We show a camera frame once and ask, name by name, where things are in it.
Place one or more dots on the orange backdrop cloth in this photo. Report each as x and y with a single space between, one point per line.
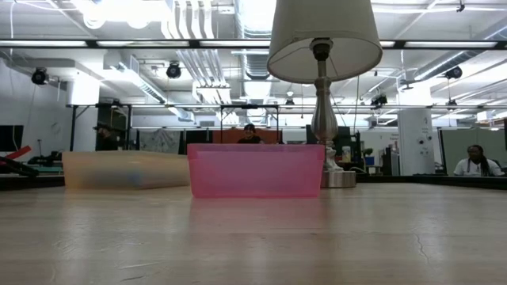
227 136

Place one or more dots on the white pillar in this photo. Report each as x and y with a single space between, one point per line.
416 130

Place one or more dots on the white shade silver table lamp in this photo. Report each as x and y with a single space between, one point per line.
321 39

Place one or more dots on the black ceiling light rail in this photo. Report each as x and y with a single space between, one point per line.
47 43

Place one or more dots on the black monitor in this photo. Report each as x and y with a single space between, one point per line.
11 138

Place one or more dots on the black backdrop cloth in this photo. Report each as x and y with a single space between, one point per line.
196 136

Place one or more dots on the grey backdrop cloth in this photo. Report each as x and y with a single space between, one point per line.
158 140

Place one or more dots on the pink translucent plastic bin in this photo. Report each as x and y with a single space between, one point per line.
253 170

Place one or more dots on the black ceiling spotlight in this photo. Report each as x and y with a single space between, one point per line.
379 99
173 70
453 72
39 76

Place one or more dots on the pale green partition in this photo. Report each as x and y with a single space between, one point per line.
451 150

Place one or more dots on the black metal frame rig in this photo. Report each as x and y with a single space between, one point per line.
73 126
249 106

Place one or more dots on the black background screen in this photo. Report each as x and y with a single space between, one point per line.
344 136

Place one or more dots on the small blue box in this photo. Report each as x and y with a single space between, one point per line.
369 160

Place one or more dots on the red bar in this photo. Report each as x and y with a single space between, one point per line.
20 152

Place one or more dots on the orange translucent plastic bin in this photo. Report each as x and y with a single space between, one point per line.
126 170

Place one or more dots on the person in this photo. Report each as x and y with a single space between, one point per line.
249 136
477 164
106 140

